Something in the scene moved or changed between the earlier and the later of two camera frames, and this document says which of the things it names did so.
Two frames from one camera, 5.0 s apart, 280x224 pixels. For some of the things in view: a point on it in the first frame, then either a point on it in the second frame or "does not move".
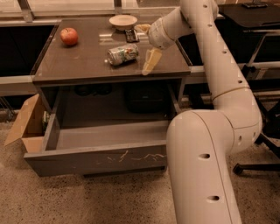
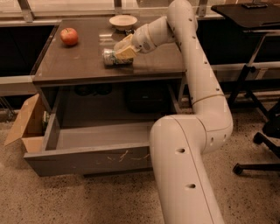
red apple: [68, 35] does not move
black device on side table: [250, 5] does not move
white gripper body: [157, 36] -> [141, 38]
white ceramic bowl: [123, 22] does not move
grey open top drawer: [99, 146] does not move
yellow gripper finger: [151, 58] -> [126, 52]
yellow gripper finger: [143, 27] -> [123, 44]
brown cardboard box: [29, 125] does not move
